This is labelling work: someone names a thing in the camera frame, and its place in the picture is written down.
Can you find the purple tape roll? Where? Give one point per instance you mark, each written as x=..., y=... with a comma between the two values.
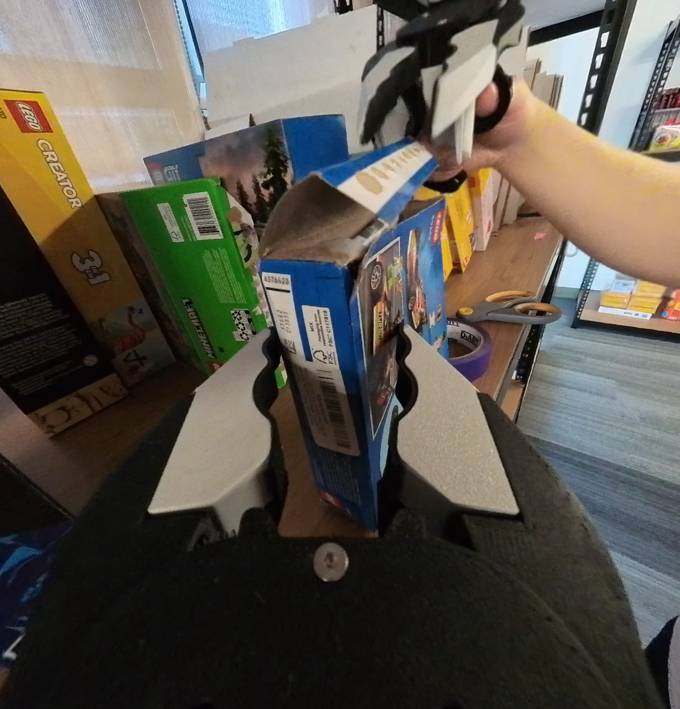
x=473, y=357

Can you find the dark wooden shelf board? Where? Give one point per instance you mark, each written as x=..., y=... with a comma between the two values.
x=506, y=266

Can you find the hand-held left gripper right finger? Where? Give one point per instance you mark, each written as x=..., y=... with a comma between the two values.
x=456, y=449

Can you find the large blue toy box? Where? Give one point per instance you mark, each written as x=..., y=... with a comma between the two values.
x=307, y=144

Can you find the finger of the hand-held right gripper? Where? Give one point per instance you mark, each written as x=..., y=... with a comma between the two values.
x=386, y=100
x=462, y=94

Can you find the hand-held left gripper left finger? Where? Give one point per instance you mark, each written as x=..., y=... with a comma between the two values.
x=212, y=454

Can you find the background shelf unit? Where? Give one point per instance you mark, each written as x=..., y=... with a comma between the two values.
x=622, y=321

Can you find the translucent plastic sheet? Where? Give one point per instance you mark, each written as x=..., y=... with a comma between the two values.
x=96, y=67

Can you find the dark blue toy box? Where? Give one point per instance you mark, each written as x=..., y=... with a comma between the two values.
x=30, y=343

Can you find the grey yellow scissors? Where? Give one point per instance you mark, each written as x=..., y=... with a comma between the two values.
x=517, y=310

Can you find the person's right forearm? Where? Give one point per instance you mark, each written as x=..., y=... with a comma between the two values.
x=606, y=199

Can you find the small blue toy box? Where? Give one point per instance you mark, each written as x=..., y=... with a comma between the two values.
x=329, y=366

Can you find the person's right hand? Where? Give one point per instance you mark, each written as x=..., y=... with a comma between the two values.
x=506, y=133

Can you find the black toy box yellow emblem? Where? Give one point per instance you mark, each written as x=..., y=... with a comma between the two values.
x=13, y=587

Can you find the green white toy box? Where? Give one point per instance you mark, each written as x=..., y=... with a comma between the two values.
x=196, y=277

